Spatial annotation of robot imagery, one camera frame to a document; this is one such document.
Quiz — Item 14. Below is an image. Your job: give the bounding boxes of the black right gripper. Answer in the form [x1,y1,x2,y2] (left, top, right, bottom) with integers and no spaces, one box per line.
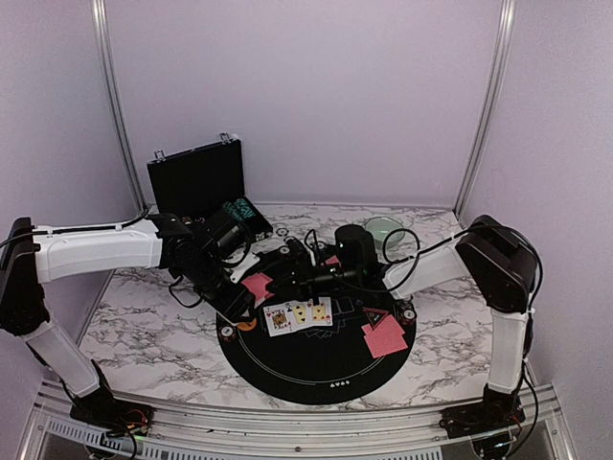
[265,255,360,306]

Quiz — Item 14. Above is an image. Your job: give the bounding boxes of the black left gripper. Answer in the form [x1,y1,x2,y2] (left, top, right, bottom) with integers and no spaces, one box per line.
[179,252,256,324]

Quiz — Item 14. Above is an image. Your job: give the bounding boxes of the orange big blind button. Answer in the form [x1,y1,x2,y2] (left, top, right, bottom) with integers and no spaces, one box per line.
[238,319,257,332]

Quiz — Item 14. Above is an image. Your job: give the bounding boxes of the red playing card deck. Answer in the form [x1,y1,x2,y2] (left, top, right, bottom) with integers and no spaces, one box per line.
[241,273,273,307]

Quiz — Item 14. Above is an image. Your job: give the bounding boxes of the three of clubs card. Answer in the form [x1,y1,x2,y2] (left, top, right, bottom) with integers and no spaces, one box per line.
[285,301,311,331]

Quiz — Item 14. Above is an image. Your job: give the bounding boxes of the three of hearts card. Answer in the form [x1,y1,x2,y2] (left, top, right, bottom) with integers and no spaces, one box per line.
[307,296,332,327]

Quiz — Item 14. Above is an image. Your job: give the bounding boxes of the jack of hearts card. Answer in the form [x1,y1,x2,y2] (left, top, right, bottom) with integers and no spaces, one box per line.
[263,305,294,336]

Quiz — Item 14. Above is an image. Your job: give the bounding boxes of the red card dealt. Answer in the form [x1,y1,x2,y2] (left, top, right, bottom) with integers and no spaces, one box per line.
[361,316,404,335]
[364,332,408,358]

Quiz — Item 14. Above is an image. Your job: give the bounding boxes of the red triangular all-in marker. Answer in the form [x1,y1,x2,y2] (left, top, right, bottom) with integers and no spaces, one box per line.
[363,308,389,330]

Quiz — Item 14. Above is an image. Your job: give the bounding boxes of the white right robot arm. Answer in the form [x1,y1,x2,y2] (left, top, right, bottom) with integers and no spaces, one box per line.
[266,215,543,429]

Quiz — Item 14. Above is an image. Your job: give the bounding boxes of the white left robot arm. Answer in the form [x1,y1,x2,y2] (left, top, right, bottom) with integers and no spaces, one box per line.
[1,214,255,426]

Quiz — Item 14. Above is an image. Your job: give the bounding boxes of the round black poker mat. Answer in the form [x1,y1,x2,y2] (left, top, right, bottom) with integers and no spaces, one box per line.
[216,287,417,405]

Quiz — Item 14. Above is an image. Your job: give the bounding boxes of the green chip row right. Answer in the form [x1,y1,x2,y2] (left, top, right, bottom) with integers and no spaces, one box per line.
[234,197,256,220]

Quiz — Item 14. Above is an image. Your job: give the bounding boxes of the green chip row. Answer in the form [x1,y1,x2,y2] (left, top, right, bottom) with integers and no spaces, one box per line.
[222,201,243,221]
[234,197,256,220]

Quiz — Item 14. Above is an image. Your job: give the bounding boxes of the green chip row left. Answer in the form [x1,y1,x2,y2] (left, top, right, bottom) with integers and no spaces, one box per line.
[222,201,243,221]

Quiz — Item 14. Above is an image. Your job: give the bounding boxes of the green glass bowl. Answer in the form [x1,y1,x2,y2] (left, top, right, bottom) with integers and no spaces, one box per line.
[364,217,404,250]

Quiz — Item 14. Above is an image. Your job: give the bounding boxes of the black poker chip case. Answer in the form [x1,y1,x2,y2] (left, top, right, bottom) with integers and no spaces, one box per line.
[147,133,273,241]

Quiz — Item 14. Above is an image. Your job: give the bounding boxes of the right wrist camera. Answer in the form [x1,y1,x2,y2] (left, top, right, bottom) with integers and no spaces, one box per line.
[334,224,379,288]

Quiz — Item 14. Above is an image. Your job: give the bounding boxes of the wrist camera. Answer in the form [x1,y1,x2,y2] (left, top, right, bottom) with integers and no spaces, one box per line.
[193,210,260,284]
[334,224,379,288]

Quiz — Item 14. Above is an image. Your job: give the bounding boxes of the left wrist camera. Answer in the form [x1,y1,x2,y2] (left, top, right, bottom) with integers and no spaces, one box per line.
[193,210,260,284]

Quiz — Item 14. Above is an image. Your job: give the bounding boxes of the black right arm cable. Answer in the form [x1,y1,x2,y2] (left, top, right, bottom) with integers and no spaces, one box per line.
[382,227,545,312]

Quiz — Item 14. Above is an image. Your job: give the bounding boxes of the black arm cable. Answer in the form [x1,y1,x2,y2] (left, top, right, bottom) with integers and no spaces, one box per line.
[0,205,149,250]
[382,227,545,312]

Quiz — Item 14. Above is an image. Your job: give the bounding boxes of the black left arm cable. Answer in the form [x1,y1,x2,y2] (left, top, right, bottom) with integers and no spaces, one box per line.
[0,205,149,250]

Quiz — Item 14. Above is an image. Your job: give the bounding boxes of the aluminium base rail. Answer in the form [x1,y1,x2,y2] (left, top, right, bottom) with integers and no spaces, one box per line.
[13,382,580,460]

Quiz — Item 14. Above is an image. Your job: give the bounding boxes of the left aluminium frame post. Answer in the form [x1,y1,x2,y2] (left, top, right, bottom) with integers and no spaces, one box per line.
[91,0,147,211]

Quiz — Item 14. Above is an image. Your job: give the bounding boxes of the aluminium frame post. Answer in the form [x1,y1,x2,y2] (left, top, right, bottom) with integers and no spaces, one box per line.
[453,0,517,219]
[91,0,147,211]

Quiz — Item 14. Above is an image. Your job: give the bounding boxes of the right aluminium frame post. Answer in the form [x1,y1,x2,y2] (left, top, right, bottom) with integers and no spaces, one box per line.
[453,0,517,219]

